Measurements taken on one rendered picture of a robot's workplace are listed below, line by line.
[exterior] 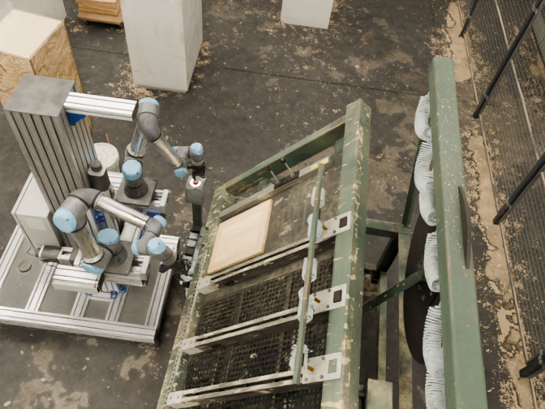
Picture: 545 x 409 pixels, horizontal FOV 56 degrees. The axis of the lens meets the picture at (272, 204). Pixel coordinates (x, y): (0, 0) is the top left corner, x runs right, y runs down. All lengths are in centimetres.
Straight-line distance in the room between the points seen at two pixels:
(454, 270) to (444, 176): 43
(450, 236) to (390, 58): 456
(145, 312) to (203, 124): 214
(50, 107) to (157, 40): 273
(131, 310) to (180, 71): 251
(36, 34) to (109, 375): 254
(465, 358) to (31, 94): 212
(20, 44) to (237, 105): 218
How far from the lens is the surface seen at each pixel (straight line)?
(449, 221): 205
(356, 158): 258
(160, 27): 508
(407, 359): 331
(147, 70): 544
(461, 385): 177
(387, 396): 211
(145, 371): 397
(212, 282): 302
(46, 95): 264
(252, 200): 320
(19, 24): 449
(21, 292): 418
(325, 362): 208
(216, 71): 583
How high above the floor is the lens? 374
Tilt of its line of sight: 54 degrees down
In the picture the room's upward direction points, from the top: 9 degrees clockwise
